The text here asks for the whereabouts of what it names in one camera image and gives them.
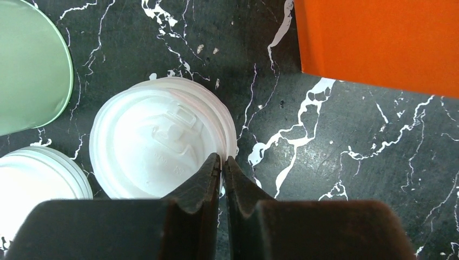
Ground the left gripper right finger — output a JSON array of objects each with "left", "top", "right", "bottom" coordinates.
[{"left": 223, "top": 157, "right": 415, "bottom": 259}]

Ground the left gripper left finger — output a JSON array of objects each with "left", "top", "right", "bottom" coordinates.
[{"left": 5, "top": 153, "right": 221, "bottom": 259}]

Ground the white lids partial stack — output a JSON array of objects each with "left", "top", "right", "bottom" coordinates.
[{"left": 89, "top": 77, "right": 238, "bottom": 199}]

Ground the orange paper bag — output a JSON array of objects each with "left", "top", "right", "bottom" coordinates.
[{"left": 294, "top": 1, "right": 458, "bottom": 98}]

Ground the white cup lids stack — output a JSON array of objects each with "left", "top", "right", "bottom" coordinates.
[{"left": 1, "top": 146, "right": 93, "bottom": 253}]

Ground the green cup of straws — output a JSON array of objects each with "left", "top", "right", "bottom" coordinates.
[{"left": 1, "top": 1, "right": 74, "bottom": 135}]

